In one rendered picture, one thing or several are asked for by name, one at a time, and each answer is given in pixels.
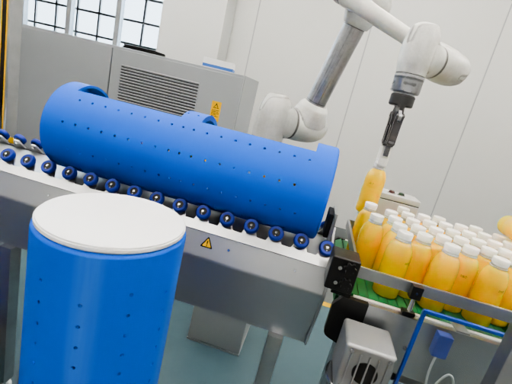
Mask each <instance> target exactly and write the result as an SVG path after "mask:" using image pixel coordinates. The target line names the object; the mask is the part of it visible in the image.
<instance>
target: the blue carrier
mask: <svg viewBox="0 0 512 384"><path fill-rule="evenodd" d="M115 135H116V136H115ZM128 139H129V140H128ZM40 141H41V145H42V147H43V150H44V152H45V154H46V156H47V157H48V158H49V159H50V160H52V161H54V162H55V163H56V164H57V165H60V166H63V167H68V166H72V167H74V168H76V169H77V171H81V172H84V173H89V172H94V173H95V174H96V175H97V176H98V177H100V178H105V179H108V180H109V179H111V178H114V179H117V180H118V181H119V182H120V183H121V184H125V185H129V186H132V185H138V186H140V187H141V188H142V190H147V191H149V192H152V193H153V192H156V191H159V192H162V193H163V194H164V196H166V197H170V198H173V199H177V198H183V199H185V200H186V201H187V203H191V204H194V205H197V206H200V205H207V206H208V207H209V208H210V209H211V210H215V211H217V212H221V213H224V212H230V213H232V214H233V215H234V216H236V217H238V218H242V219H246V220H247V219H256V220H257V221H258V223H260V224H262V225H265V226H270V227H272V226H279V227H281V228H282V229H283V231H286V232H291V233H293V234H298V233H304V234H306V235H307V236H308V237H309V238H314V237H316V235H317V233H318V230H319V227H320V225H321V222H322V218H323V216H324V213H325V209H326V206H327V203H328V198H329V196H330V193H331V188H332V184H333V181H334V176H335V172H336V169H337V166H338V159H339V153H340V151H339V148H337V147H334V146H328V145H325V144H321V143H318V148H317V150H316V151H312V150H309V149H304V148H300V147H297V146H292V145H289V144H286V143H282V142H277V141H273V140H270V139H265V138H262V137H259V136H253V135H250V134H247V133H241V132H239V131H235V130H230V129H226V128H223V127H220V126H217V122H216V119H215V118H214V117H213V116H210V115H207V114H202V113H198V112H196V111H192V110H190V111H188V112H186V113H185V114H184V115H183V116H182V117H179V116H176V115H173V114H167V113H164V112H161V111H157V110H153V109H149V108H146V107H140V106H137V105H134V104H128V103H125V102H122V101H117V100H114V99H110V98H109V97H108V96H107V94H106V93H105V92H104V91H103V90H102V89H101V88H99V87H96V86H93V85H87V84H84V83H81V82H69V83H66V84H64V85H62V86H60V87H59V88H57V89H56V90H55V91H54V92H53V93H52V95H51V96H50V98H49V99H48V101H47V102H46V104H45V107H44V109H43V113H42V115H41V118H40ZM168 150H170V151H168ZM179 152H180V153H181V154H180V155H179ZM191 156H192V158H191ZM205 159H206V161H205ZM219 163H220V164H221V165H219ZM249 171H250V174H249V173H248V172H249ZM264 175H265V178H264V177H263V176H264ZM279 179H280V182H279V181H278V180H279ZM293 184H296V186H293Z"/></svg>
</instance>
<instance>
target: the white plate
mask: <svg viewBox="0 0 512 384"><path fill-rule="evenodd" d="M32 222H33V225H34V227H35V229H36V230H37V231H38V232H39V233H41V234H42V235H44V236H45V237H47V238H48V239H50V240H51V241H53V242H56V243H58V244H61V245H64V246H66V247H69V248H74V249H77V250H81V251H88V252H93V253H98V254H142V253H149V252H153V251H158V250H162V249H164V248H167V247H169V246H171V245H173V244H175V243H177V242H178V241H180V240H181V239H182V237H183V236H184V233H185V229H186V225H185V223H184V220H183V219H182V218H181V217H180V216H179V215H178V214H177V213H176V212H175V211H173V210H171V209H169V208H168V207H166V206H163V205H161V204H160V203H156V202H154V201H151V200H147V199H143V198H140V197H133V196H128V195H123V194H109V193H81V194H69V195H65V196H61V197H56V198H53V199H51V200H48V201H46V202H44V203H42V204H40V205H39V206H38V207H37V208H36V209H35V210H34V213H33V217H32Z"/></svg>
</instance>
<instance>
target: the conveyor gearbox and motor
mask: <svg viewBox="0 0 512 384"><path fill-rule="evenodd" d="M396 363H397V357H396V354H395V349H394V347H393V343H392V339H391V336H390V333H389V332H388V331H386V330H383V329H381V328H377V327H373V326H371V325H367V324H364V323H362V322H357V321H354V320H352V319H349V318H346V319H345V320H344V323H343V325H342V328H341V332H340V334H339V337H338V340H337V343H336V345H335V348H334V352H333V354H332V360H330V361H329V362H328V363H327V365H326V367H325V379H326V383H325V384H388V383H389V380H390V378H391V375H392V372H393V370H394V368H395V365H396Z"/></svg>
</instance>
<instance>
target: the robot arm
mask: <svg viewBox="0 0 512 384"><path fill-rule="evenodd" d="M333 1H334V2H335V3H337V4H339V5H340V6H341V7H343V8H345V10H344V23H343V25H342V27H341V29H340V31H339V33H338V36H337V38H336V40H335V42H334V44H333V46H332V48H331V50H330V52H329V54H328V56H327V58H326V60H325V62H324V64H323V66H322V68H321V70H320V72H319V74H318V76H317V78H316V80H315V83H314V85H313V86H312V89H311V91H310V92H309V95H308V97H307V98H303V99H302V100H301V101H300V102H299V103H298V104H297V105H296V106H295V107H292V102H291V100H290V99H289V98H288V97H287V96H286V95H282V94H274V93H269V94H268V95H266V96H265V97H264V99H263V101H262V102H261V104H260V106H259V108H258V111H257V113H256V117H255V119H254V126H253V131H252V135H253V136H259V137H262V138H265V139H270V140H273V141H277V142H282V140H283V139H285V138H287V139H291V140H294V141H298V142H316V141H319V140H320V139H322V138H323V137H324V136H325V134H326V133H327V130H328V121H327V119H326V116H327V109H326V106H325V105H326V104H327V102H328V99H329V98H330V97H331V94H332V92H333V90H334V88H335V86H336V84H337V83H338V81H339V79H340V77H341V75H342V73H343V71H344V70H345V68H346V66H347V64H348V62H349V60H350V58H351V57H352V55H353V53H354V50H355V49H356V47H357V44H358V43H359V42H360V39H361V37H362V36H363V33H364V31H366V32H367V31H368V30H369V29H370V28H371V27H372V26H374V27H376V28H378V29H379V30H381V31H382V32H384V33H385V34H387V35H389V36H390V37H391V38H393V39H395V40H397V41H398V42H399V43H401V44H402V46H401V49H400V51H399V54H398V59H397V67H396V71H395V75H394V79H393V82H392V87H391V88H390V89H391V91H394V92H392V93H391V96H390V99H389V104H391V105H394V106H395V107H394V108H393V111H391V112H390V115H389V119H388V122H387V124H386V129H385V132H384V134H383V137H382V144H381V146H380V148H379V152H378V155H377V157H376V161H378V162H377V166H380V167H384V168H386V166H387V163H388V160H389V156H390V154H391V151H392V147H393V146H394V145H395V142H396V140H397V137H398V133H399V130H400V128H401V126H402V122H403V120H404V118H405V114H404V111H405V108H408V109H412V108H413V105H414V101H415V97H414V96H418V95H419V94H420V92H421V88H422V85H423V83H424V80H425V79H427V80H429V81H431V82H433V83H436V84H438V85H443V86H454V85H458V84H460V83H462V82H463V81H464V80H465V79H466V78H467V77H468V75H469V73H470V71H471V65H470V62H469V60H468V59H467V58H466V56H464V55H463V54H461V53H460V52H459V51H458V50H456V49H454V48H452V47H451V46H449V45H447V44H445V43H443V42H440V38H441V36H440V27H439V25H437V24H433V23H430V22H419V23H416V24H414V25H412V26H411V28H410V27H408V26H407V25H405V24H403V23H402V22H401V21H400V20H398V19H397V18H395V17H394V16H392V15H391V14H390V13H389V12H390V10H391V7H392V0H333Z"/></svg>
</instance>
